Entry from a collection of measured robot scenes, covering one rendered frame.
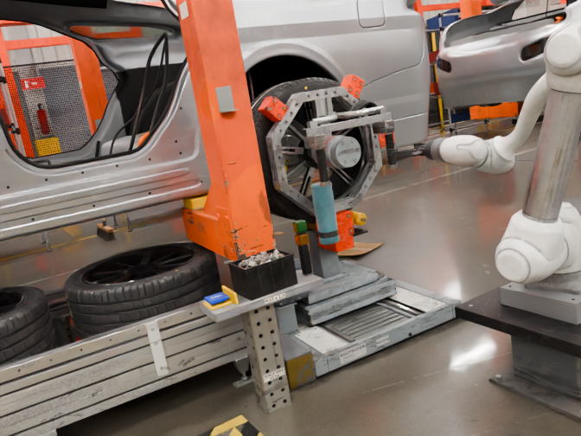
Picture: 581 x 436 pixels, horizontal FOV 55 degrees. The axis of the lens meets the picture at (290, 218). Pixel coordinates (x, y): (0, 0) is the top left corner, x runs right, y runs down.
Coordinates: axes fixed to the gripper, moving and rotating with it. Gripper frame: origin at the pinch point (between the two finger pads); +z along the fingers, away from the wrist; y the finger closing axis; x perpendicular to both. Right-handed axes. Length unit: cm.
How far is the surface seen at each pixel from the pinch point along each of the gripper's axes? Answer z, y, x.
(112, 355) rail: 20, -125, -53
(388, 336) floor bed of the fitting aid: 3, -17, -77
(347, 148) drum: 14.1, -17.7, 3.8
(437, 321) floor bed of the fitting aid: 3, 10, -80
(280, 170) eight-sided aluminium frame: 29, -43, -1
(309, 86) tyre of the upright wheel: 37, -18, 31
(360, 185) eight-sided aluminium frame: 30.2, -3.0, -16.1
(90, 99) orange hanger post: 286, -72, 52
